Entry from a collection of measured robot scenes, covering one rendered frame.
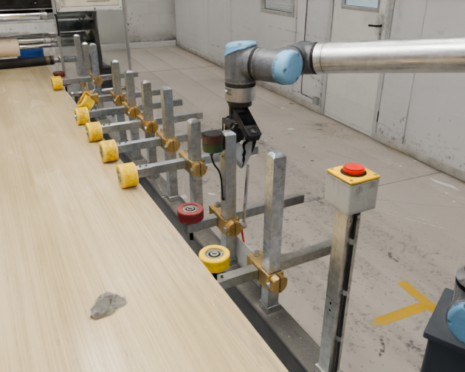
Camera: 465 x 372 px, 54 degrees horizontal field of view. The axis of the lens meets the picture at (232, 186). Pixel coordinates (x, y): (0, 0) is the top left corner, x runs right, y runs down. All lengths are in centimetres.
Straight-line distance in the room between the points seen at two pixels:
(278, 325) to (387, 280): 151
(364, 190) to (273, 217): 34
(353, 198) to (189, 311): 42
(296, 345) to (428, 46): 80
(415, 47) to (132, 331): 93
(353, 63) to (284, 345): 76
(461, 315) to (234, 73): 85
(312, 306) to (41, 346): 167
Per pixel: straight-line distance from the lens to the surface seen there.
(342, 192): 85
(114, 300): 104
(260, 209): 149
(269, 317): 130
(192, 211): 137
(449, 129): 414
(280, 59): 124
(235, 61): 130
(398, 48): 126
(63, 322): 104
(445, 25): 414
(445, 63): 123
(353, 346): 227
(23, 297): 114
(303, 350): 122
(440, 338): 150
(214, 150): 126
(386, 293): 261
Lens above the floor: 156
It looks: 26 degrees down
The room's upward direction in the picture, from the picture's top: straight up
